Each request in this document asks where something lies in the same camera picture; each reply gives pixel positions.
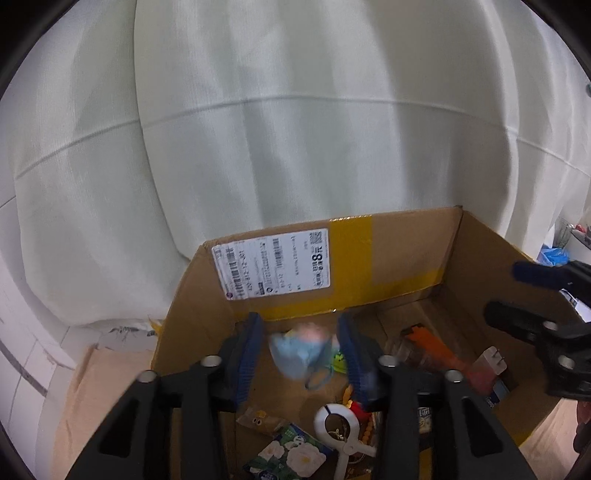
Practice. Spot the green white-flower packet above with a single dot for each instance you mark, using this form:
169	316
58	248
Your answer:
295	454

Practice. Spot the orange snack packet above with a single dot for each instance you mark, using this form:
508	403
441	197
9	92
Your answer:
431	346

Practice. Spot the white patterned cloth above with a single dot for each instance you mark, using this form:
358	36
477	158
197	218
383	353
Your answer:
124	334

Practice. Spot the pink pig toy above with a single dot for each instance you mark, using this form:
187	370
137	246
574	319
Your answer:
311	332

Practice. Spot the brown googly-eye snack packet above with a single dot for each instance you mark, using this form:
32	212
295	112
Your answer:
258	420

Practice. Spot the pale curtain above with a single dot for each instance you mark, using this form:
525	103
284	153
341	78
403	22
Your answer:
295	115

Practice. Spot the colourful figure toy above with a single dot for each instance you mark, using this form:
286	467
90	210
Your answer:
356	408

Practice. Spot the cardboard box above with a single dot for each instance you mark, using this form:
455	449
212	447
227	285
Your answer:
406	249

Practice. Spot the blue white small box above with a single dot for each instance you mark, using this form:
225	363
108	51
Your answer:
498	394

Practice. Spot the light blue face mask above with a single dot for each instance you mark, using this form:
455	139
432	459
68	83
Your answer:
295	357

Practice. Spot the dark printed packet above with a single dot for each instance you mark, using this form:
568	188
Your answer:
425	417

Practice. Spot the white charger plug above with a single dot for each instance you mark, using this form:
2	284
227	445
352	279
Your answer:
489	364

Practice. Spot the white plastic clip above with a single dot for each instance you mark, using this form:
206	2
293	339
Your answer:
344	457

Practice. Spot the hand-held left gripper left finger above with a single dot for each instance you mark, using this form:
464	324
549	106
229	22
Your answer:
247	355

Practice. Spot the beige blanket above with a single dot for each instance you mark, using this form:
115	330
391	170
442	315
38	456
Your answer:
78	415

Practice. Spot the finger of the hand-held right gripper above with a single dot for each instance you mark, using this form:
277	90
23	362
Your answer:
531	273
512	318

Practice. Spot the blue plastic packet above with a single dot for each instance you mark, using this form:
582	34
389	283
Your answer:
554	256

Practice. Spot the green frog toy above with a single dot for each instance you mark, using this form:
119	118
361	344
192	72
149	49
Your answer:
339	361

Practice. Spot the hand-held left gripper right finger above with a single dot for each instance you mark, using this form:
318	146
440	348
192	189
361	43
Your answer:
355	364

